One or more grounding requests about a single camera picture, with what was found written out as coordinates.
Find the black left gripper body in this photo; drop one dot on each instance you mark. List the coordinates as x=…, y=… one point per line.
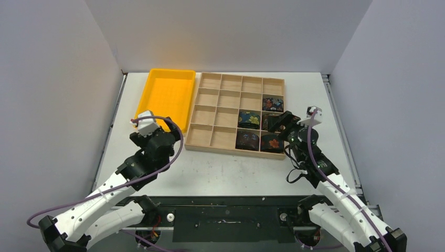
x=144, y=140

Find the yellow plastic tray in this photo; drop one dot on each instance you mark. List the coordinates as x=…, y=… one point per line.
x=168, y=93

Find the black orange floral rolled tie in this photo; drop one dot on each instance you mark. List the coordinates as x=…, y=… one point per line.
x=271, y=143

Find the blue yellow floral rolled tie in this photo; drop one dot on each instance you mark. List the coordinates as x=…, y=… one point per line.
x=249, y=120

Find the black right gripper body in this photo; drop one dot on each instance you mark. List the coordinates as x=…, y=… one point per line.
x=293, y=125

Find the navy red floral rolled tie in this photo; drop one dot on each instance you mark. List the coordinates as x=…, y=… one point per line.
x=273, y=104

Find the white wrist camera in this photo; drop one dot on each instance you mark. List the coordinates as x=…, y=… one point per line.
x=146, y=126
x=313, y=117

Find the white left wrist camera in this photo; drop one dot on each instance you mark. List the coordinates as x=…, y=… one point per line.
x=146, y=126

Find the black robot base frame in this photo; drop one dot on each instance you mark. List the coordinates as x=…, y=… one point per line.
x=234, y=219

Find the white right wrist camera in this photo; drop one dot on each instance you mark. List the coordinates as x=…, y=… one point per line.
x=313, y=117

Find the wooden compartment organizer box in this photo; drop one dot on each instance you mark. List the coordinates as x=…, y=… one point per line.
x=219, y=99

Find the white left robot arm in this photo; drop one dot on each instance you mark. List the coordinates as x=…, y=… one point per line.
x=92, y=219

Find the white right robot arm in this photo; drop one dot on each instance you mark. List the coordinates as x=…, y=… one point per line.
x=352, y=223

